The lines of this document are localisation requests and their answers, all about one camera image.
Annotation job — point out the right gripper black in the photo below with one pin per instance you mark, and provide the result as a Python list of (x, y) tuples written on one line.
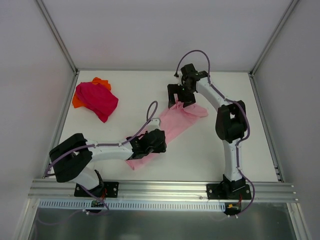
[(182, 93)]

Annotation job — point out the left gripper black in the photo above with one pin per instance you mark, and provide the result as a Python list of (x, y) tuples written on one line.
[(157, 141)]

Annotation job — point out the light pink t shirt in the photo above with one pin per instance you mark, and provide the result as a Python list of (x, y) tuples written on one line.
[(177, 119)]

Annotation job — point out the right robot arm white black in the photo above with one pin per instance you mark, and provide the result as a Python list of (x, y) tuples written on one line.
[(231, 125)]

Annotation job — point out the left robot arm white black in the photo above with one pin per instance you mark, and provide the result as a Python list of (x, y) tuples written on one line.
[(70, 159)]

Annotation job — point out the magenta folded t shirt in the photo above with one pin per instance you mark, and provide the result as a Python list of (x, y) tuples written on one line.
[(97, 98)]

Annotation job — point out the orange folded t shirt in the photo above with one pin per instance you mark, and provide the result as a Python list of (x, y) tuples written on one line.
[(77, 103)]

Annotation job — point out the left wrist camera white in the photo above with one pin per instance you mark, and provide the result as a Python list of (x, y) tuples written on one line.
[(155, 123)]

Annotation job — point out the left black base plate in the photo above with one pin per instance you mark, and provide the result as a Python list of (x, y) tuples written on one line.
[(108, 189)]

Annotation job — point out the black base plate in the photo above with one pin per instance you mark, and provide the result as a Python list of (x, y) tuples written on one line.
[(221, 191), (108, 189)]

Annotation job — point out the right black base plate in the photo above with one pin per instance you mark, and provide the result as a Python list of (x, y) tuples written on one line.
[(221, 191)]

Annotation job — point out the aluminium mounting rail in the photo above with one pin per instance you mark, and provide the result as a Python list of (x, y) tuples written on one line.
[(168, 191)]

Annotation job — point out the white slotted cable duct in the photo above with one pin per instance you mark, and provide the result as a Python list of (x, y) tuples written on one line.
[(130, 205)]

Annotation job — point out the right aluminium frame post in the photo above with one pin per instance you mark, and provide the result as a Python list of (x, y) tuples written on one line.
[(280, 25)]

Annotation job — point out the aluminium frame post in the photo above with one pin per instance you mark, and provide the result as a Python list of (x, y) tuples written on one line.
[(56, 35), (280, 25)]

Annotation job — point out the left aluminium frame post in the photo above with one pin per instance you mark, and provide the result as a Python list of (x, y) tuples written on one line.
[(56, 35)]

